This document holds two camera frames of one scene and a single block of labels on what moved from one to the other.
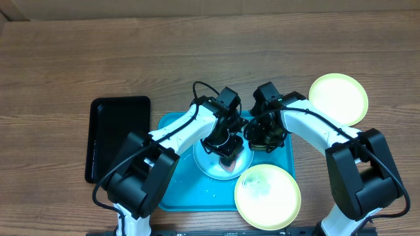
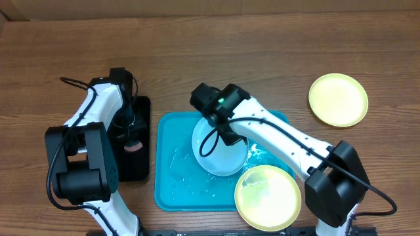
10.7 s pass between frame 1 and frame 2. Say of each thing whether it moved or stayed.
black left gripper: moved
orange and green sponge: moved
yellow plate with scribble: stayed
